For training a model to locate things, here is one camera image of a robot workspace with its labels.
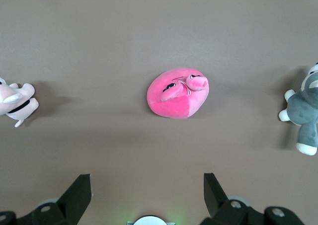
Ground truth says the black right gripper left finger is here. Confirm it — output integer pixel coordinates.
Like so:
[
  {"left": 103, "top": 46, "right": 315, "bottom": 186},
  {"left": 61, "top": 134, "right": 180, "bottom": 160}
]
[{"left": 0, "top": 174, "right": 92, "bottom": 225}]

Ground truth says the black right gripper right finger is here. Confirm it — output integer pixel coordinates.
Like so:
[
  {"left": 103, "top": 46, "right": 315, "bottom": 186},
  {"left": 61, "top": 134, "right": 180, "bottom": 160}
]
[{"left": 200, "top": 172, "right": 306, "bottom": 225}]

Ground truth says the bright pink round plush toy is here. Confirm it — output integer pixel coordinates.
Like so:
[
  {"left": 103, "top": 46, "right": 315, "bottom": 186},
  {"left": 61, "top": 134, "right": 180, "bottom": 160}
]
[{"left": 146, "top": 67, "right": 209, "bottom": 120}]

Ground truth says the grey and white plush toy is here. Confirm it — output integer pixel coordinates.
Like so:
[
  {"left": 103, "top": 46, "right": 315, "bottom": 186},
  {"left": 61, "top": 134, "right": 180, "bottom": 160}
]
[{"left": 278, "top": 62, "right": 318, "bottom": 156}]

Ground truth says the pale pink plush dog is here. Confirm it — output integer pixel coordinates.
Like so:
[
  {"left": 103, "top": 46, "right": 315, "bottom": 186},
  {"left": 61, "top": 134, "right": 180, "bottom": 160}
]
[{"left": 0, "top": 77, "right": 39, "bottom": 128}]

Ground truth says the brown table mat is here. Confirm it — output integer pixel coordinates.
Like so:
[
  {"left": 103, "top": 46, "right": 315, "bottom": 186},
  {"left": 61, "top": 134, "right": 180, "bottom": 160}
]
[{"left": 0, "top": 0, "right": 318, "bottom": 225}]

